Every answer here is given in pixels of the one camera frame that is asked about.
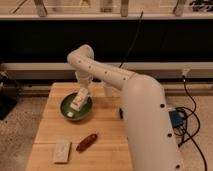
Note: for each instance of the blue box on floor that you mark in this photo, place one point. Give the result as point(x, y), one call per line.
point(176, 119)

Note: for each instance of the translucent plastic cup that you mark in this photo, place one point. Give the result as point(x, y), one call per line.
point(108, 90)

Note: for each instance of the white plastic bottle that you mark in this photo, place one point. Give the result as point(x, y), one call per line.
point(79, 101)

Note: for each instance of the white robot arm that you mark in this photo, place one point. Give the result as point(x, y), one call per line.
point(151, 140)

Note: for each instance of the red sausage toy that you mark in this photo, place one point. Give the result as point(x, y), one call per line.
point(86, 142)

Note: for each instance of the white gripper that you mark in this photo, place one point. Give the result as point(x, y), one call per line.
point(84, 82)

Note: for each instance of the green ceramic bowl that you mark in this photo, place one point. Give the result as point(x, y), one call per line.
point(82, 114)

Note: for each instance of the dark equipment at left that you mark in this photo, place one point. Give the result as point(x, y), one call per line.
point(8, 100)

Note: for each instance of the white sponge block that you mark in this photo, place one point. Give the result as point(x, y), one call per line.
point(61, 151)

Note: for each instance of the wooden table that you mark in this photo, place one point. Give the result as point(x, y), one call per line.
point(108, 153)

